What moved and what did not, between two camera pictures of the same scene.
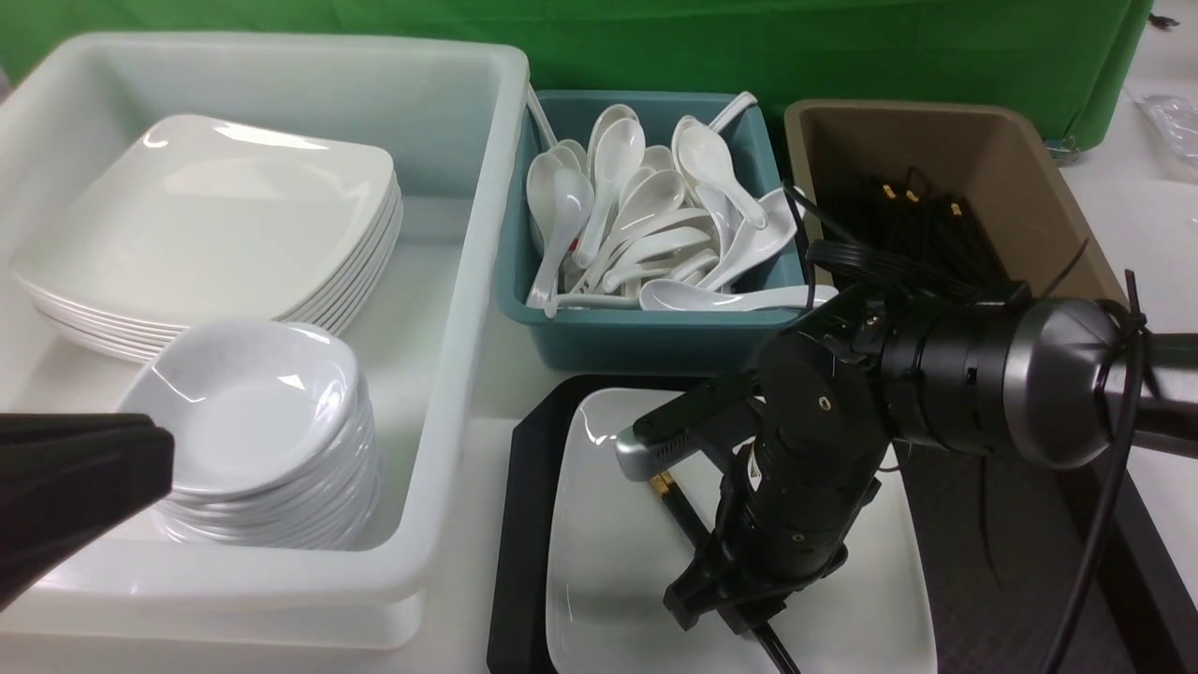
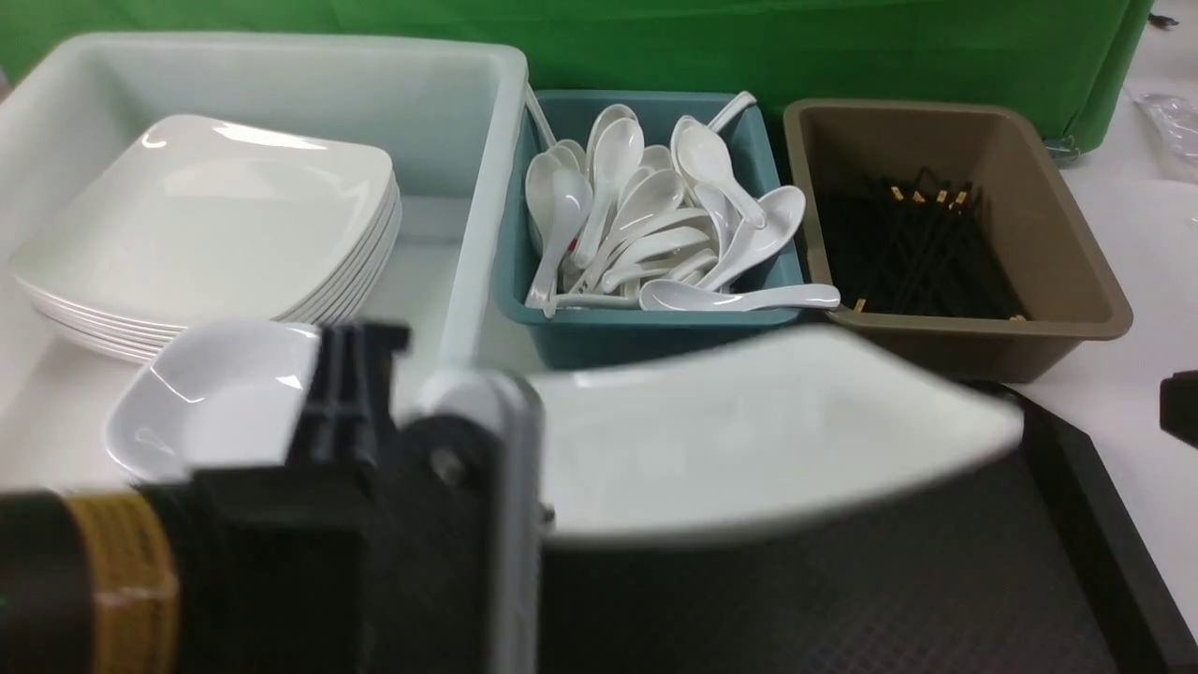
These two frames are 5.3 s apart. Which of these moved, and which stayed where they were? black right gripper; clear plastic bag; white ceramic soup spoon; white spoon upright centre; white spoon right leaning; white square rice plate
Moved: white square rice plate; black right gripper
Stayed: white spoon right leaning; clear plastic bag; white spoon upright centre; white ceramic soup spoon
